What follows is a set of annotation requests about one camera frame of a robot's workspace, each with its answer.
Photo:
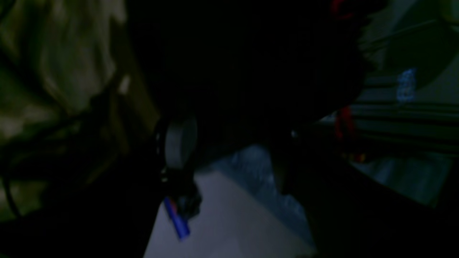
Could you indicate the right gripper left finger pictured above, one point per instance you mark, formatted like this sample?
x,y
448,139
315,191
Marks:
x,y
115,216

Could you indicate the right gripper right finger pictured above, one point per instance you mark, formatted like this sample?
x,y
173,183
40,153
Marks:
x,y
352,216

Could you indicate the camouflage t-shirt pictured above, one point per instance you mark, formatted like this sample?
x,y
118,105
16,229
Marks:
x,y
73,99

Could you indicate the blue clamp top right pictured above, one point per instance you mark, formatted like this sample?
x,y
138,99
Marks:
x,y
180,224

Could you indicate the red black clamp right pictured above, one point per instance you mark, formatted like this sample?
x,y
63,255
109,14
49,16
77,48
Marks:
x,y
349,144

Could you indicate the black table cloth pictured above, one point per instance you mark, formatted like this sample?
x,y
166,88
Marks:
x,y
250,70

